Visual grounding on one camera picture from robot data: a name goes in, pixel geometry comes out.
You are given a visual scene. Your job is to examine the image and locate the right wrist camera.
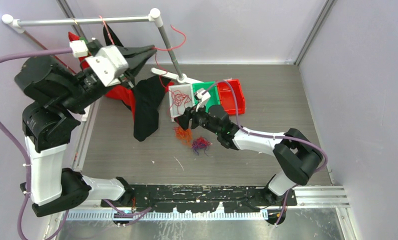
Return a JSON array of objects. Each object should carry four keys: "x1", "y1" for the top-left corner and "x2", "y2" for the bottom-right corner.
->
[{"x1": 194, "y1": 88, "x2": 211, "y2": 112}]

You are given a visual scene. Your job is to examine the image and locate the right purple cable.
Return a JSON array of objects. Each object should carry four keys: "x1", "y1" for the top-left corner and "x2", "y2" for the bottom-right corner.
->
[{"x1": 202, "y1": 80, "x2": 329, "y2": 227}]

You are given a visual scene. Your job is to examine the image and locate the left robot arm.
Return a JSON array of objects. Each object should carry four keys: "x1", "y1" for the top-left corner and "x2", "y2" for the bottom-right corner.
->
[{"x1": 14, "y1": 40, "x2": 156, "y2": 217}]

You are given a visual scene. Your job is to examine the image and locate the metal clothes rack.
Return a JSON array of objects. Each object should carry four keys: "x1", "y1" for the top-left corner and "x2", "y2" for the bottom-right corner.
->
[{"x1": 1, "y1": 7, "x2": 203, "y2": 123}]

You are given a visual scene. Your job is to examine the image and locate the aluminium rail frame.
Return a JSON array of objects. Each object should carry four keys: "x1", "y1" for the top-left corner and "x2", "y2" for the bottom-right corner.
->
[{"x1": 66, "y1": 185, "x2": 350, "y2": 225}]

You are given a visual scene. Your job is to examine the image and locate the white plastic bin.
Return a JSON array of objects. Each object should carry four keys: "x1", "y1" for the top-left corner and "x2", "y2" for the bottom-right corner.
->
[{"x1": 168, "y1": 84, "x2": 195, "y2": 122}]

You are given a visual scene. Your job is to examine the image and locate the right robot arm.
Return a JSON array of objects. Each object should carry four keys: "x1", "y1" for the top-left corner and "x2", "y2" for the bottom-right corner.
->
[{"x1": 175, "y1": 105, "x2": 324, "y2": 206}]

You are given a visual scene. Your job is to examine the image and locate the red plastic bin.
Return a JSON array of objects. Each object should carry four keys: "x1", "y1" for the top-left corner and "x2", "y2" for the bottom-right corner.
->
[{"x1": 217, "y1": 79, "x2": 246, "y2": 116}]

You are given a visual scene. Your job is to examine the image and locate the purple string cable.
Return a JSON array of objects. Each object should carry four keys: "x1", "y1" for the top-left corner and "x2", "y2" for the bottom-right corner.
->
[{"x1": 191, "y1": 136, "x2": 213, "y2": 157}]

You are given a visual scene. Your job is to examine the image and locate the orange string cable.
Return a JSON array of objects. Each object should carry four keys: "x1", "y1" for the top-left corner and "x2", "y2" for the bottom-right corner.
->
[{"x1": 173, "y1": 125, "x2": 194, "y2": 147}]

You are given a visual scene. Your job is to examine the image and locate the pink hanger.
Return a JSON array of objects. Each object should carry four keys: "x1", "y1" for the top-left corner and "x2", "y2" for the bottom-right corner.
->
[{"x1": 99, "y1": 15, "x2": 115, "y2": 45}]

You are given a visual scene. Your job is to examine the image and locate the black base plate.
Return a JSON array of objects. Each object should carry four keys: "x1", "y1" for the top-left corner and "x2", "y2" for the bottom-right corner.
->
[{"x1": 112, "y1": 184, "x2": 283, "y2": 214}]

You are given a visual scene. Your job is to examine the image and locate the green plastic bin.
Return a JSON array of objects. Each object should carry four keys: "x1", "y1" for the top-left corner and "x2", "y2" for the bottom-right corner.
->
[{"x1": 191, "y1": 81, "x2": 222, "y2": 114}]

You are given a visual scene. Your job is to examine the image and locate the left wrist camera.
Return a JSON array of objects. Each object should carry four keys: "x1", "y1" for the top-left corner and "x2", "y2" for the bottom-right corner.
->
[{"x1": 69, "y1": 38, "x2": 129, "y2": 87}]

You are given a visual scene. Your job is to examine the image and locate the red string cable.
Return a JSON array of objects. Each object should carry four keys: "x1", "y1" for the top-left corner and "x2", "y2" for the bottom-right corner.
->
[{"x1": 152, "y1": 25, "x2": 193, "y2": 120}]

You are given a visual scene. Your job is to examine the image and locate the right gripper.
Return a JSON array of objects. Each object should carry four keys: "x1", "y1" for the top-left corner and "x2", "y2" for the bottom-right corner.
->
[{"x1": 174, "y1": 100, "x2": 221, "y2": 136}]

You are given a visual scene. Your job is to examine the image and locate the red cloth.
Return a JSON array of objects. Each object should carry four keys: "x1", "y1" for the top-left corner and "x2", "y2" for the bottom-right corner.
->
[{"x1": 68, "y1": 32, "x2": 136, "y2": 122}]

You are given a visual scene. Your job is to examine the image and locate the black cloth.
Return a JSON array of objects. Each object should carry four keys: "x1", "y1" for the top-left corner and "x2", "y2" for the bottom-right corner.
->
[{"x1": 103, "y1": 24, "x2": 171, "y2": 142}]

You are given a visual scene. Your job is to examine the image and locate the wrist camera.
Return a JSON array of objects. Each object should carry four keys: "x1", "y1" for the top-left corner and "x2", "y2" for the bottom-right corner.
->
[
  {"x1": 194, "y1": 88, "x2": 211, "y2": 112},
  {"x1": 69, "y1": 38, "x2": 129, "y2": 87}
]

